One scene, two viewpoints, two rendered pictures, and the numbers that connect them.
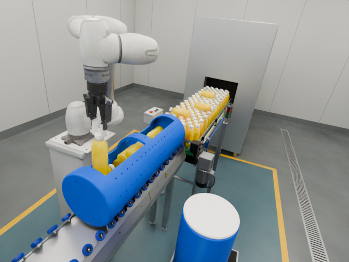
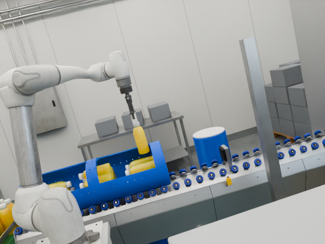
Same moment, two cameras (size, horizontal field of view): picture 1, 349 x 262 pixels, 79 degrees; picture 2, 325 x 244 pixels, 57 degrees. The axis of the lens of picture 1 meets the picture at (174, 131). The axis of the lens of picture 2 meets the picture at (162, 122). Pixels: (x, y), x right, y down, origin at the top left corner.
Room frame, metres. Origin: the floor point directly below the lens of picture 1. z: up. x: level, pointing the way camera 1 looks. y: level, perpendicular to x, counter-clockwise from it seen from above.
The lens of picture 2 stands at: (1.37, 2.04, 1.67)
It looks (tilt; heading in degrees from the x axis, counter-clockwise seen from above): 10 degrees down; 246
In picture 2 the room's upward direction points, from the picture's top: 15 degrees counter-clockwise
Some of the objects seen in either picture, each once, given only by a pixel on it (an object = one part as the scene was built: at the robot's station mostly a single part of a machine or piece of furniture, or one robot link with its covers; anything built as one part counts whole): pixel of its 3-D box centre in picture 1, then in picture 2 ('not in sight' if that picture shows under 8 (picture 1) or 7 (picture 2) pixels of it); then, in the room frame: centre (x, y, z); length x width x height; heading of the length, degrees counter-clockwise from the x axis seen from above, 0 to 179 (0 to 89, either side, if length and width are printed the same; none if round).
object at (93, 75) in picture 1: (96, 73); (124, 82); (0.79, 0.32, 1.64); 0.09 x 0.09 x 0.06
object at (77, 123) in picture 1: (79, 117); (59, 213); (1.37, 0.69, 1.18); 0.18 x 0.16 x 0.22; 121
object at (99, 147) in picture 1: (99, 155); (140, 139); (0.79, 0.32, 1.28); 0.07 x 0.07 x 0.19
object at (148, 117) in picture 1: (153, 115); not in sight; (1.87, 0.22, 1.05); 0.20 x 0.10 x 0.10; 159
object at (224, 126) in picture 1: (213, 171); not in sight; (1.80, -0.45, 0.55); 0.04 x 0.04 x 1.10; 69
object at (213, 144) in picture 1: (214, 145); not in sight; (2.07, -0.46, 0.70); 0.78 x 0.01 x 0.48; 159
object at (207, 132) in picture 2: not in sight; (208, 132); (0.04, -0.10, 1.03); 0.28 x 0.28 x 0.01
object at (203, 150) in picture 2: not in sight; (219, 179); (0.04, -0.10, 0.59); 0.28 x 0.28 x 0.88
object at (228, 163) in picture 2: not in sight; (226, 158); (0.33, 0.49, 1.00); 0.10 x 0.04 x 0.15; 69
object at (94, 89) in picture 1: (97, 92); (127, 94); (0.79, 0.32, 1.57); 0.08 x 0.07 x 0.09; 69
